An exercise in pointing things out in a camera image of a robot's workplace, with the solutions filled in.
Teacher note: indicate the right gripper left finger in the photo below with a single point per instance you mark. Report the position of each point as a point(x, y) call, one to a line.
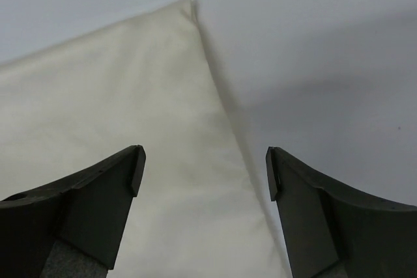
point(71, 227)

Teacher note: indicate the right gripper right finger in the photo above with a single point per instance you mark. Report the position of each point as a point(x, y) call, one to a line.
point(330, 227)

